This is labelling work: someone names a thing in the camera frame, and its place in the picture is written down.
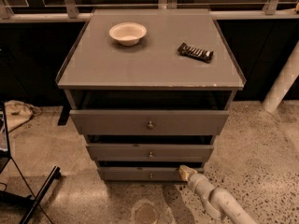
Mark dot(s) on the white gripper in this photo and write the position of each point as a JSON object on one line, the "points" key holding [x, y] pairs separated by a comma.
{"points": [[195, 179]]}

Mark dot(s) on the grey bottom drawer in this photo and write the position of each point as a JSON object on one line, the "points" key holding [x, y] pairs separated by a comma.
{"points": [[139, 174]]}

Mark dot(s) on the grey drawer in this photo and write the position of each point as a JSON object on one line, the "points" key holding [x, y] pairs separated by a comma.
{"points": [[139, 174], [149, 122], [149, 152]]}

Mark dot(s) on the grey middle drawer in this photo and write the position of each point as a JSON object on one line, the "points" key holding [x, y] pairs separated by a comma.
{"points": [[149, 152]]}

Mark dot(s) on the grey drawer cabinet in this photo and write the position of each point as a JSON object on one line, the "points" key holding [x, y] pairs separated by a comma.
{"points": [[100, 73]]}

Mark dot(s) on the grey top drawer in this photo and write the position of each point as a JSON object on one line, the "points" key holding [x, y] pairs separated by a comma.
{"points": [[149, 122]]}

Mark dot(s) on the black snack bar wrapper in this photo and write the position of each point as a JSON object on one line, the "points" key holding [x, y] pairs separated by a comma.
{"points": [[195, 53]]}

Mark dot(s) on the white diagonal pillar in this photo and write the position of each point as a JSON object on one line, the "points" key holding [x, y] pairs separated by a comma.
{"points": [[284, 81]]}

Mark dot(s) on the white paper bowl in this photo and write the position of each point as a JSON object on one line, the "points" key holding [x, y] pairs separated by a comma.
{"points": [[128, 33]]}

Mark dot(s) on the black folding stand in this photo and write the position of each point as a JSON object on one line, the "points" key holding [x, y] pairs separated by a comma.
{"points": [[32, 201]]}

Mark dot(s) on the beige cloth bag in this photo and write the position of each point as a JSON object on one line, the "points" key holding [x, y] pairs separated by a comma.
{"points": [[19, 112]]}

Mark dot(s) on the metal window railing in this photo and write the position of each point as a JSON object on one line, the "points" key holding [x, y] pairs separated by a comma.
{"points": [[81, 10]]}

